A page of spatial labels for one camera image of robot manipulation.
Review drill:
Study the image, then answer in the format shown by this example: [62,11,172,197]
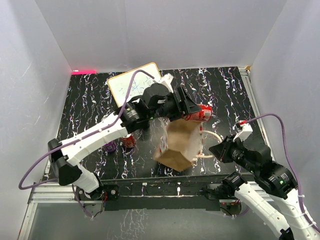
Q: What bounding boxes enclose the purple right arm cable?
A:
[219,113,320,236]

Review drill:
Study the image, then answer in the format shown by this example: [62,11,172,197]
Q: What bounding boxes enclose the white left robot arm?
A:
[47,83,201,200]

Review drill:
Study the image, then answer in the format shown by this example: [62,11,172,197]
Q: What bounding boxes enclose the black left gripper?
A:
[148,86,200,121]

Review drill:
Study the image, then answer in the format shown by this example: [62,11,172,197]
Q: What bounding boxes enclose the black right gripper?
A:
[209,134,258,174]

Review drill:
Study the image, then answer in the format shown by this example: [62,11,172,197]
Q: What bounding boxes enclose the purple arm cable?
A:
[219,113,320,236]
[18,70,161,221]

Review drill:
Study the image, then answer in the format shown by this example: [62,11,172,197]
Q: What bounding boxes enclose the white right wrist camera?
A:
[235,120,253,142]

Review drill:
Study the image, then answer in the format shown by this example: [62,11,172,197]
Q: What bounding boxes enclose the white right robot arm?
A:
[200,119,320,240]

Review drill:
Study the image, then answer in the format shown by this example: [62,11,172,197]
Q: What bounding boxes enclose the pink tape strip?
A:
[71,70,97,75]

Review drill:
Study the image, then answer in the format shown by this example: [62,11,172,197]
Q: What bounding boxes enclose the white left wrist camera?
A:
[154,73,174,93]

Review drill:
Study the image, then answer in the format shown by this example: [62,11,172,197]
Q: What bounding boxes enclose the small whiteboard with orange frame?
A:
[107,62,161,107]

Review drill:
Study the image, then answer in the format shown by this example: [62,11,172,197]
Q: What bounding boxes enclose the watermelon print canvas bag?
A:
[152,118,222,173]

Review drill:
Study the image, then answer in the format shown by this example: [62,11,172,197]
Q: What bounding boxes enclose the red cola can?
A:
[184,104,213,122]
[120,133,136,149]

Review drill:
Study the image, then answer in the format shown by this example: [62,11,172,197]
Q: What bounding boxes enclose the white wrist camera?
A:
[235,120,253,142]
[154,73,174,93]

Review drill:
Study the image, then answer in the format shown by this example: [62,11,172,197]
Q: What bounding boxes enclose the purple soda can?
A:
[103,140,117,153]

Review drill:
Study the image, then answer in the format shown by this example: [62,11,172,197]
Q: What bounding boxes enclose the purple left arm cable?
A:
[18,70,161,221]

